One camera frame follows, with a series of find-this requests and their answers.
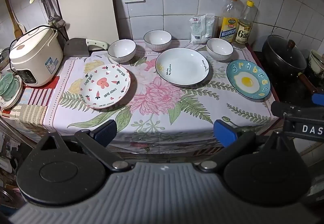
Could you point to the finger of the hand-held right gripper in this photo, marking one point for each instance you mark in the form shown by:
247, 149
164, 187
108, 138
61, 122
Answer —
291, 110
318, 99

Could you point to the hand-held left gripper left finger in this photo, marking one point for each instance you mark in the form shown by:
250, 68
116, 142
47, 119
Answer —
106, 133

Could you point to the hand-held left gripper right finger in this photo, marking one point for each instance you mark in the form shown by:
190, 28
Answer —
224, 133

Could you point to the bunny and carrot print plate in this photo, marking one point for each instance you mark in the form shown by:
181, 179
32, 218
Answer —
106, 85

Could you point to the blue fried egg print plate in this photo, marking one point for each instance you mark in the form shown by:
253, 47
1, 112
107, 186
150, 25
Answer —
248, 79

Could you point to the white plate with black rim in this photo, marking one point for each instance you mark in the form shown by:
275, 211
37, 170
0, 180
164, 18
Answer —
182, 64

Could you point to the white ribbed bowl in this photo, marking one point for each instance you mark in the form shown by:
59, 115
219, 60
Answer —
157, 39
219, 48
121, 49

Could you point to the black gas stove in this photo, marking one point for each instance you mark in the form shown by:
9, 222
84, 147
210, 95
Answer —
286, 92

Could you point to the patterned ceramic cup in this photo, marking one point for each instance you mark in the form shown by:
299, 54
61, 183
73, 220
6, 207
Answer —
316, 62

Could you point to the floral tablecloth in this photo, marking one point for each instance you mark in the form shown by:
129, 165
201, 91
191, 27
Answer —
151, 115

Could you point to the black wok with lid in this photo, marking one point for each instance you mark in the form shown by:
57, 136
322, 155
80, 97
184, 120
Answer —
283, 59

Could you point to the red patchwork cloth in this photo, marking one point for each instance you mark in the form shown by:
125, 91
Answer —
33, 107

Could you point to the small vinegar bottle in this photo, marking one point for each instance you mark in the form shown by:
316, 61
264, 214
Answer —
244, 26

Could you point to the cream rice cooker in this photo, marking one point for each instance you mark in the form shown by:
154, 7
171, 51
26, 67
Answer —
35, 57

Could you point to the white salt bag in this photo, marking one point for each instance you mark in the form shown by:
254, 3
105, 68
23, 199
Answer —
198, 30
210, 25

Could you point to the green strainer basket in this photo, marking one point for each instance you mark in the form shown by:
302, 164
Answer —
8, 86

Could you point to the large cooking oil bottle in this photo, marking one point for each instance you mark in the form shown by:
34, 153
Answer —
228, 19

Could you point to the cream cutting board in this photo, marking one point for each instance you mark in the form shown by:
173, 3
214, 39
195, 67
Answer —
87, 6

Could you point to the hanging metal ladle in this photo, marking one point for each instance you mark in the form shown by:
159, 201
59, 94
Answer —
48, 4

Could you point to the wooden spatula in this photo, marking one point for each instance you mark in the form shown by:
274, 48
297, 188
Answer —
14, 19

